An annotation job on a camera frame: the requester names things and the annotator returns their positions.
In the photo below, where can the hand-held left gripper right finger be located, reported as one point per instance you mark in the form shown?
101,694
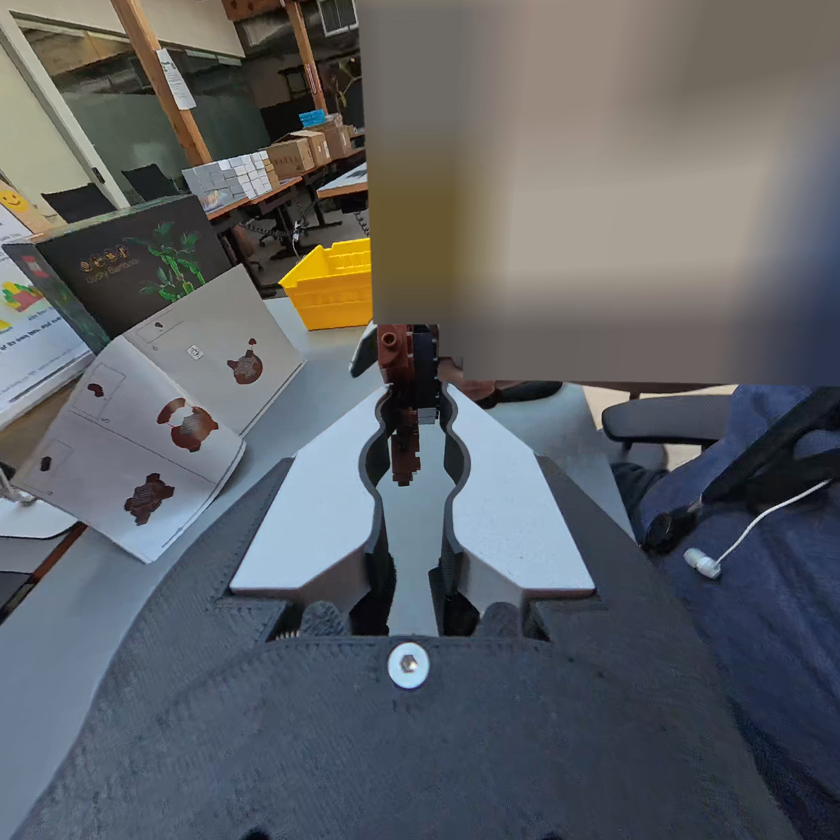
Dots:
518,525

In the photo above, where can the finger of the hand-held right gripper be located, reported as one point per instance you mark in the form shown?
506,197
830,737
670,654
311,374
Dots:
369,351

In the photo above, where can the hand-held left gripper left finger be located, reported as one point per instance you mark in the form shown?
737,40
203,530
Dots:
308,525

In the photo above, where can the brown and dark brick model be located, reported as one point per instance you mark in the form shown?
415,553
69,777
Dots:
407,380

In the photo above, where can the grey desk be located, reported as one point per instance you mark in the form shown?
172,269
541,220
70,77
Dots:
131,604

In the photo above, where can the person's right hand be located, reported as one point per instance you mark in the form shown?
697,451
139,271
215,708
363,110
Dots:
484,395

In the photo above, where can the yellow plastic bin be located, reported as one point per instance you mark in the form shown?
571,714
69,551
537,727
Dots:
328,295

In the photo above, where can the brick instruction booklet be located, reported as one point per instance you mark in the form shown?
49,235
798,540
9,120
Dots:
210,308

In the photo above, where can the brown cardboard box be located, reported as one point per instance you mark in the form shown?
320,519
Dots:
338,140
313,148
290,159

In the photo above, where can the stack of small white boxes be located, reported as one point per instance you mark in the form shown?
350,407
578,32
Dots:
229,180

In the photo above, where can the stack of blue packets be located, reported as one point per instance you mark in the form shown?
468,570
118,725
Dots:
312,119

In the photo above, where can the dark box with plant print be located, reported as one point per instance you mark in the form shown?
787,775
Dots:
131,262

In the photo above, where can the person's dark blue clothing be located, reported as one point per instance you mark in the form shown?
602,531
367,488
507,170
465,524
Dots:
774,623

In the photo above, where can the black meeting chair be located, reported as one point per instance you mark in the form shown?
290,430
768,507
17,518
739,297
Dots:
79,203
149,182

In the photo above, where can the printed paper poster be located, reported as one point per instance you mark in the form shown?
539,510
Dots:
39,358

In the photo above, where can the white paper notice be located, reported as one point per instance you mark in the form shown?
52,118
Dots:
176,79

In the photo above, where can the yellow smiley sticker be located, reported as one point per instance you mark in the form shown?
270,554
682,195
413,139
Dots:
13,200

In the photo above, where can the wooden support post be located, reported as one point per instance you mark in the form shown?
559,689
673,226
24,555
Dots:
151,59

